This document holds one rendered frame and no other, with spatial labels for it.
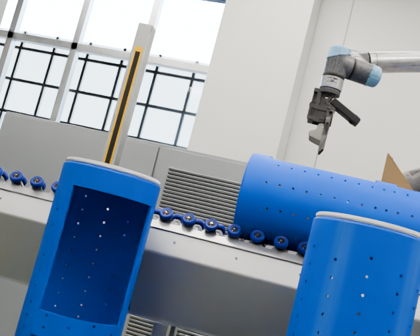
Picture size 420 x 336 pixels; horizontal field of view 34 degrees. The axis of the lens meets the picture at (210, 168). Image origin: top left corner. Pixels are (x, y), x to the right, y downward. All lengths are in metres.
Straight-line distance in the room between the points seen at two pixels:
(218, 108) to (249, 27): 0.66
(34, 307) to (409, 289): 0.96
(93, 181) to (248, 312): 0.65
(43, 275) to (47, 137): 2.53
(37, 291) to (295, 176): 0.85
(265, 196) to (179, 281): 0.38
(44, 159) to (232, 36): 1.76
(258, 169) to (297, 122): 3.11
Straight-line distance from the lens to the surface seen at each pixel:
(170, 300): 2.20
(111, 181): 1.86
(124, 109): 2.73
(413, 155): 5.17
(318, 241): 1.67
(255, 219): 2.15
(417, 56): 2.56
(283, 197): 2.13
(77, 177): 1.89
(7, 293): 4.37
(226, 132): 5.02
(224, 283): 2.14
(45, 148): 4.37
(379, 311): 1.62
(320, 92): 2.32
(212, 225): 2.17
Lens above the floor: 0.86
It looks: 7 degrees up
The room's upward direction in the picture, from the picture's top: 14 degrees clockwise
